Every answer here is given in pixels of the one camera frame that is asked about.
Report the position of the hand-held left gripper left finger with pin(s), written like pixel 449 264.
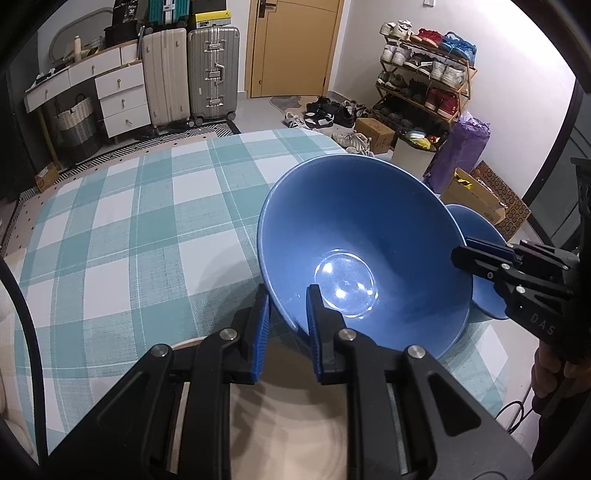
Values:
pixel 261 339

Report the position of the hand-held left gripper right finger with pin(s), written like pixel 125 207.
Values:
pixel 316 334

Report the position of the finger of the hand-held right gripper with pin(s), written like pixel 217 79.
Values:
pixel 482 265
pixel 494 249

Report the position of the large cream plate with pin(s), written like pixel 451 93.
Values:
pixel 286 429

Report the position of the blue bowl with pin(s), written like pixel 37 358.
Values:
pixel 369 230
pixel 485 230

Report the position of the person's right hand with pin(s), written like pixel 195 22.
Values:
pixel 547 376

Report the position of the brown dotted cardboard box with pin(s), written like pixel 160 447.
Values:
pixel 505 203

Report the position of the purple bag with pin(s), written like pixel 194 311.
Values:
pixel 461 147

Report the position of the white trash bin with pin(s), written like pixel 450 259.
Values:
pixel 413 159

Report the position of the wooden shoe rack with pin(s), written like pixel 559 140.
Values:
pixel 464 99

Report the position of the group of assorted shoes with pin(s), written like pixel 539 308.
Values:
pixel 429 69

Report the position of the pile of floor shoes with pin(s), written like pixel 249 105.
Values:
pixel 332 122

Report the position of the black white striped rug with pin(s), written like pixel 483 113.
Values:
pixel 152 141

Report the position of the grey door mat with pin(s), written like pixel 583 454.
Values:
pixel 286 104

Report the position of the silver suitcase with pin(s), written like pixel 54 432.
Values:
pixel 213 74

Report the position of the beige suitcase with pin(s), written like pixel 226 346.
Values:
pixel 166 78

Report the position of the grey woven basket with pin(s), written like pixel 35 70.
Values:
pixel 76 124

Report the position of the white drawer dresser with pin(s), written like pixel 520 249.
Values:
pixel 115 92

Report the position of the yellow wooden door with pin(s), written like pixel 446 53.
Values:
pixel 291 46

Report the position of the yellow black box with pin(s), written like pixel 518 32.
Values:
pixel 211 19

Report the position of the teal suitcase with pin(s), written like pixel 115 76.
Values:
pixel 168 11

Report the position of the black bag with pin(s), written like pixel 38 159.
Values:
pixel 122 25

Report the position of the oval mirror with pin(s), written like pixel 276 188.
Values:
pixel 64 39

